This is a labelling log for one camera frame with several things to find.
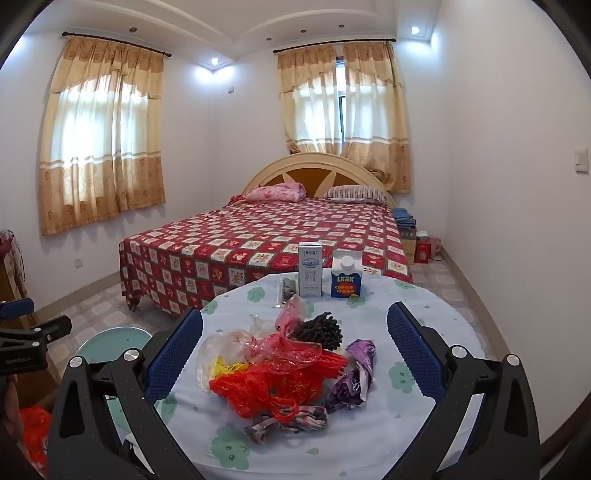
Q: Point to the striped pillow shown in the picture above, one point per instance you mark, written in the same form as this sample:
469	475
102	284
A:
355	193

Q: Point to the blue white gable carton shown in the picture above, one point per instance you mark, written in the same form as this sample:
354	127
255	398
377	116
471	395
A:
346	286

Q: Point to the red box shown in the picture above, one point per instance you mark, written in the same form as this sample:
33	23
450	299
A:
422	251

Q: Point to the cardboard box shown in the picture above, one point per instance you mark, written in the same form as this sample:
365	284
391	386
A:
408	244

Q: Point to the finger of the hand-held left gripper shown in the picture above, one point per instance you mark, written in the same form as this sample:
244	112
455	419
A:
51	328
17	308

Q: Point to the red checked bedspread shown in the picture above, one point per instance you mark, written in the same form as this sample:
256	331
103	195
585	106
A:
258	230

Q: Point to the translucent red plastic bag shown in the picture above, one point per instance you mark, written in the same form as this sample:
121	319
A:
288	318

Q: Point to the white wall switch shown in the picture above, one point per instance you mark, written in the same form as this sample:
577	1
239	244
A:
581	160

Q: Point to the wooden bed cream headboard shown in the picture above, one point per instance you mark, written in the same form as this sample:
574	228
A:
314	177

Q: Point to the small dark packet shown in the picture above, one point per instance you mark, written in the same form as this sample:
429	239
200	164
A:
286	290

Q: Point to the pink pillow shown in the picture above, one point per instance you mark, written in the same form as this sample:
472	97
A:
277	191

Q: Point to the round table with cloth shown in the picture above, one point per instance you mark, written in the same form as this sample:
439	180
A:
323	452

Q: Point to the blue folded cloths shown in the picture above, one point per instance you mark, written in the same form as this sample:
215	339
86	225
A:
404	217

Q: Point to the tall white grey carton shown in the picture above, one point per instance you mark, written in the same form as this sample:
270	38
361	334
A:
310	272

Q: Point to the clear plastic bag yellow print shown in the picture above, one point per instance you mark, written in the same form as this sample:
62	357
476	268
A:
217	355

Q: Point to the purple white striped wrapper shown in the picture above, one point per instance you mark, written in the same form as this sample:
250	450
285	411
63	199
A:
304	415

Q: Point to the brown wooden cabinet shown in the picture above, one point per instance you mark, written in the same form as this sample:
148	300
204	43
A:
9	277

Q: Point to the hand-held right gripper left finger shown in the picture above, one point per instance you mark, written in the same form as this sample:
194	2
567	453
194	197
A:
178	350

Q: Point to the light blue waste bin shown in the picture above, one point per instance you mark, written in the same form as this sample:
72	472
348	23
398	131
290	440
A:
106	344

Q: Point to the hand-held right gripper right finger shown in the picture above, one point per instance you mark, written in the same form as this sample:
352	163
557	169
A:
415	350

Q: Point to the narrow beige window curtain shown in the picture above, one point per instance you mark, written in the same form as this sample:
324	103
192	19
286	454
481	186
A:
314	106

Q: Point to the pink cup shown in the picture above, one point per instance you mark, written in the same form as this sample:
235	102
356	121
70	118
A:
435	247

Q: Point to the wide beige window curtain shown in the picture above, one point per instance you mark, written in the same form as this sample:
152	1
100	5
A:
101	138

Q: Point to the dark curtain rod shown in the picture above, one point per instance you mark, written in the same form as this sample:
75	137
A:
323	46
115	42

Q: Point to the red mesh bag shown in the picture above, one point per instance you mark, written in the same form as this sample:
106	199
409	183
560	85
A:
334	364

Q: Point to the red plastic bag gold print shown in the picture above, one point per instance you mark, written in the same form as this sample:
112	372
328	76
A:
258	387

